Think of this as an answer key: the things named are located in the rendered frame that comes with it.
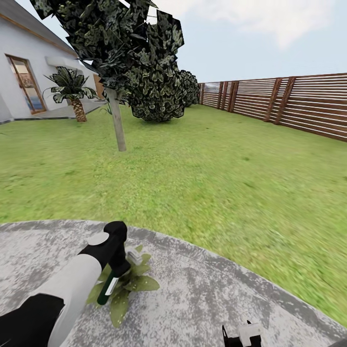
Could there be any insectifuge atomizer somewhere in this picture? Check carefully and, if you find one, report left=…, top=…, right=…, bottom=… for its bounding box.
left=97, top=270, right=119, bottom=305

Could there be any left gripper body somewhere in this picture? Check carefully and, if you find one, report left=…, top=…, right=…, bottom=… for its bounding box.
left=108, top=251, right=131, bottom=278

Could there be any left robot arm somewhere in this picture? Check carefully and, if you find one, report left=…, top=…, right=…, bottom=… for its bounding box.
left=0, top=221, right=143, bottom=347

